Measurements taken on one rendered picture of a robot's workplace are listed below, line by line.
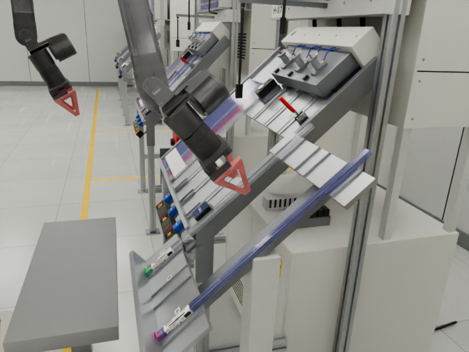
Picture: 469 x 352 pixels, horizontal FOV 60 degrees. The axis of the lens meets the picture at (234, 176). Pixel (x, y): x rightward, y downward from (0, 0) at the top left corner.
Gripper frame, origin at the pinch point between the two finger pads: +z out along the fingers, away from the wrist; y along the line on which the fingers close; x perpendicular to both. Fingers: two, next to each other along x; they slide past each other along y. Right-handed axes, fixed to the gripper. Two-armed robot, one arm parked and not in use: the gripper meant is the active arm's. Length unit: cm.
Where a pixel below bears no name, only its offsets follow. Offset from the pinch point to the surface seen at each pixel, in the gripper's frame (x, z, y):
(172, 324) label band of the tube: 25.3, 5.3, -15.1
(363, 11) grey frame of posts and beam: -55, 1, 31
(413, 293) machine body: -18, 92, 29
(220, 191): 7.1, 13.5, 33.5
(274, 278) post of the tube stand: 8.1, 19.7, -5.7
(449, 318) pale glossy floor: -28, 154, 57
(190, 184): 15, 13, 53
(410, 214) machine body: -39, 80, 47
